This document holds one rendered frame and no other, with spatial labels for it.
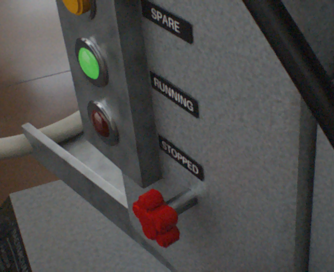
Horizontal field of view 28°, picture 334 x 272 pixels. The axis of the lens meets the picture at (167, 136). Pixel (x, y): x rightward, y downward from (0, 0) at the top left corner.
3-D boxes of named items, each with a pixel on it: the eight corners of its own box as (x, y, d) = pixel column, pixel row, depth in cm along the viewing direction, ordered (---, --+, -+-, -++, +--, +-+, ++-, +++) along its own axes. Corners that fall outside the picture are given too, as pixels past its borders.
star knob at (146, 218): (215, 226, 46) (212, 185, 43) (165, 259, 44) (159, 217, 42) (181, 198, 48) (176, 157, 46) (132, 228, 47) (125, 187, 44)
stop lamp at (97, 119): (122, 138, 48) (118, 112, 47) (106, 147, 48) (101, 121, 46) (105, 123, 50) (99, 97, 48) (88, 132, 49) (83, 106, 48)
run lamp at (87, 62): (113, 80, 45) (107, 49, 43) (95, 88, 44) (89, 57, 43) (93, 66, 46) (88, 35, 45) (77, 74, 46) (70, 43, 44)
